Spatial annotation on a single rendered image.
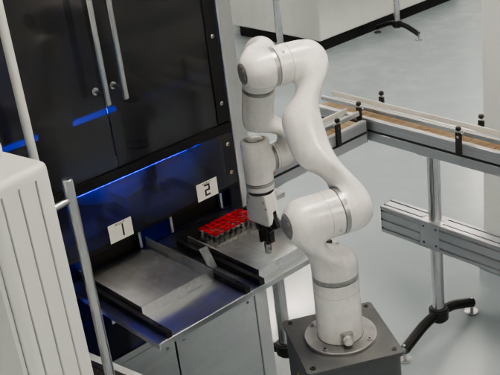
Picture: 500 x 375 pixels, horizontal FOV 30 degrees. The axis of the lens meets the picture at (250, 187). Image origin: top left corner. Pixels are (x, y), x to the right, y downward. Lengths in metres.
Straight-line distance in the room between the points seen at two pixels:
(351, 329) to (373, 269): 2.05
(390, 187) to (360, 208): 2.96
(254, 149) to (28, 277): 0.87
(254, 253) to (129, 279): 0.39
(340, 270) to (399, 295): 1.95
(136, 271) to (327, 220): 0.84
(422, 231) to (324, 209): 1.51
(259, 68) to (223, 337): 1.28
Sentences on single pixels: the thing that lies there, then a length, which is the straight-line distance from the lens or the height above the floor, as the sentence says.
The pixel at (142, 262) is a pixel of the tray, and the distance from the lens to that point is 2.94.
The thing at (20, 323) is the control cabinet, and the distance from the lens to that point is 2.08.
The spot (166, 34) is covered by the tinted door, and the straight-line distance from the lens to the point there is 2.81.
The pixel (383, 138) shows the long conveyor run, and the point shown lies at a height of 0.87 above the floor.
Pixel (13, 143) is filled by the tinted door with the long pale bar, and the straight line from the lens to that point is 2.60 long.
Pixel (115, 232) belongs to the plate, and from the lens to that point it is 2.84.
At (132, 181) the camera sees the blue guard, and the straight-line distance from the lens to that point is 2.82.
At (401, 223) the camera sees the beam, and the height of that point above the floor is 0.50.
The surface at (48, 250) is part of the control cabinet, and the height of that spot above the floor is 1.36.
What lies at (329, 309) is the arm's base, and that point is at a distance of 2.39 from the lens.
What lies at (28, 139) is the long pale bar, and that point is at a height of 1.43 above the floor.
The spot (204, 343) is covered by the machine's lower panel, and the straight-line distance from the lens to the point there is 3.23.
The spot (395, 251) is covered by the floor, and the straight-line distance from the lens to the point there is 4.61.
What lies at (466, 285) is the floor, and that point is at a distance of 4.33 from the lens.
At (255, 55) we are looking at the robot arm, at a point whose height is 1.61.
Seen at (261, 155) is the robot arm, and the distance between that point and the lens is 2.66.
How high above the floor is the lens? 2.28
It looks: 25 degrees down
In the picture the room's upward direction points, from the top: 7 degrees counter-clockwise
